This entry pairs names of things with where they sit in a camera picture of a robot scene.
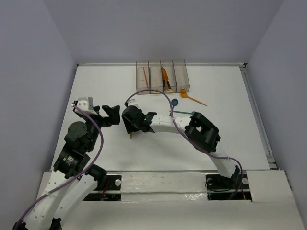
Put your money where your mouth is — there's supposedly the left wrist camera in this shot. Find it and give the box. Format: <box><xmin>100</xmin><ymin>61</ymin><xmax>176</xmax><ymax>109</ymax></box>
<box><xmin>71</xmin><ymin>97</ymin><xmax>94</xmax><ymax>112</ymax></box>

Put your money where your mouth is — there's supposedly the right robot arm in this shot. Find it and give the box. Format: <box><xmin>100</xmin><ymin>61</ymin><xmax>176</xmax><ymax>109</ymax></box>
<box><xmin>122</xmin><ymin>105</ymin><xmax>242</xmax><ymax>188</ymax></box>

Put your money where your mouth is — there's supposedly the gold knife black handle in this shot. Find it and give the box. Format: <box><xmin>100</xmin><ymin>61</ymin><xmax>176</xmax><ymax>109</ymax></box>
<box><xmin>162</xmin><ymin>71</ymin><xmax>167</xmax><ymax>92</ymax></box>
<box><xmin>165</xmin><ymin>74</ymin><xmax>173</xmax><ymax>93</ymax></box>

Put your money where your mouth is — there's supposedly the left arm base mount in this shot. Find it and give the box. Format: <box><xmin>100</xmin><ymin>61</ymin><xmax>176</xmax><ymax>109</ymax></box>
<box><xmin>83</xmin><ymin>174</ymin><xmax>122</xmax><ymax>202</ymax></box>

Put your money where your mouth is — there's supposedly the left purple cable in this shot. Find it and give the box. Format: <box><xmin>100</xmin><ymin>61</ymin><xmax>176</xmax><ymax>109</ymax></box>
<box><xmin>14</xmin><ymin>106</ymin><xmax>104</xmax><ymax>228</ymax></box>

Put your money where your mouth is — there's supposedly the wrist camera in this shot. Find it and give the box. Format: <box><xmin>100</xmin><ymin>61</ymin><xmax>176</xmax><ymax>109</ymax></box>
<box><xmin>125</xmin><ymin>99</ymin><xmax>139</xmax><ymax>108</ymax></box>
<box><xmin>71</xmin><ymin>97</ymin><xmax>94</xmax><ymax>112</ymax></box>

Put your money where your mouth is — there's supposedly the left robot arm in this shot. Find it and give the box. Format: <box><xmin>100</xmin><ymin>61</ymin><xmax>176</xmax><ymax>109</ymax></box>
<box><xmin>13</xmin><ymin>99</ymin><xmax>120</xmax><ymax>230</ymax></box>

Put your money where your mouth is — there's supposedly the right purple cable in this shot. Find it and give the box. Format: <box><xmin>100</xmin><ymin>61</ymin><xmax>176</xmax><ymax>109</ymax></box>
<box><xmin>124</xmin><ymin>90</ymin><xmax>243</xmax><ymax>199</ymax></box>

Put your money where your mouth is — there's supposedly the purple cable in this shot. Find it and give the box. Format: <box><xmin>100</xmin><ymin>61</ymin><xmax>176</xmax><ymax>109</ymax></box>
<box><xmin>124</xmin><ymin>90</ymin><xmax>243</xmax><ymax>199</ymax></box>
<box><xmin>14</xmin><ymin>106</ymin><xmax>104</xmax><ymax>228</ymax></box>

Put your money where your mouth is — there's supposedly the teal fork upper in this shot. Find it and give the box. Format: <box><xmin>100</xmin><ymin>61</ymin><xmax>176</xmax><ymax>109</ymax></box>
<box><xmin>173</xmin><ymin>110</ymin><xmax>195</xmax><ymax>115</ymax></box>

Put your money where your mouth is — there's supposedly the blue spoon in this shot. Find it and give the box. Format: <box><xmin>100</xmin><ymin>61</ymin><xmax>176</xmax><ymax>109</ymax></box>
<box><xmin>169</xmin><ymin>98</ymin><xmax>178</xmax><ymax>116</ymax></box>

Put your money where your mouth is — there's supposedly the yellow orange spoon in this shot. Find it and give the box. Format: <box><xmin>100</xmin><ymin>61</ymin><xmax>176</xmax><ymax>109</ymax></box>
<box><xmin>180</xmin><ymin>89</ymin><xmax>207</xmax><ymax>106</ymax></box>

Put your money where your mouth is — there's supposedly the orange chopstick long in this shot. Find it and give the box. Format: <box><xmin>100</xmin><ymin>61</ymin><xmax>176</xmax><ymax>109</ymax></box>
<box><xmin>142</xmin><ymin>67</ymin><xmax>149</xmax><ymax>89</ymax></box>

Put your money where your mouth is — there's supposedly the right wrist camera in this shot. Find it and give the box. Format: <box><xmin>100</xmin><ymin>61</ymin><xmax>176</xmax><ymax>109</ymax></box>
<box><xmin>125</xmin><ymin>99</ymin><xmax>139</xmax><ymax>108</ymax></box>

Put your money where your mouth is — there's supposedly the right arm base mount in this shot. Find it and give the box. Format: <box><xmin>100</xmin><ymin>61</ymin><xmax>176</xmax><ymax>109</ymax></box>
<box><xmin>205</xmin><ymin>174</ymin><xmax>252</xmax><ymax>201</ymax></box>

